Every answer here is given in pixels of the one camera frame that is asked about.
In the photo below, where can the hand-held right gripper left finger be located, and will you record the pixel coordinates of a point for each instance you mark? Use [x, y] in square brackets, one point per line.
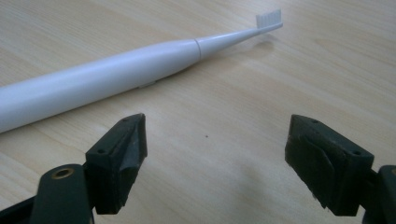
[116, 161]

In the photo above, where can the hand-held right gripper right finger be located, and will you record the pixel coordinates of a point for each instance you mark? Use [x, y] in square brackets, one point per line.
[327, 168]

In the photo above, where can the white electric toothbrush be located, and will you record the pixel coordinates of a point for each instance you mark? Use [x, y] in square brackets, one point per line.
[102, 82]

